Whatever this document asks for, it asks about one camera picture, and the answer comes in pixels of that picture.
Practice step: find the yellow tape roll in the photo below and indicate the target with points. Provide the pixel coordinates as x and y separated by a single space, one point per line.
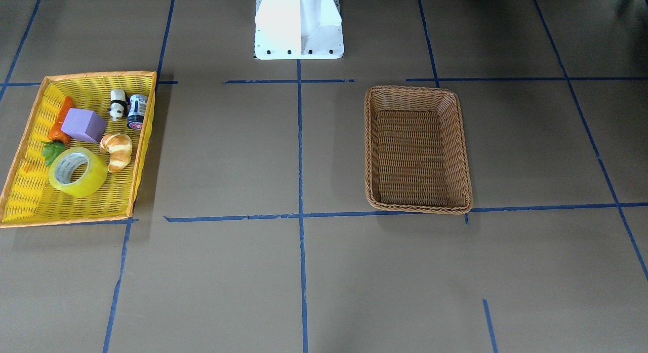
78 172

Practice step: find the brown wicker basket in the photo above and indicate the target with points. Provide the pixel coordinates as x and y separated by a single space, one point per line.
415 151

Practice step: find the yellow woven plastic basket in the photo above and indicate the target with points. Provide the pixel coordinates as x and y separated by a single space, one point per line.
29 199

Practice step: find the toy croissant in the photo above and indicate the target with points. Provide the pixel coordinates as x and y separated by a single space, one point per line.
119 147

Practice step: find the purple foam cube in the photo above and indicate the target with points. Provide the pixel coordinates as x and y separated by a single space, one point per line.
84 125

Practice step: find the orange toy carrot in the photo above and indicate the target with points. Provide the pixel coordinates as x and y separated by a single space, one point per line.
57 138

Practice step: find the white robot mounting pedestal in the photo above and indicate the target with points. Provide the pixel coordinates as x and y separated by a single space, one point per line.
298 30

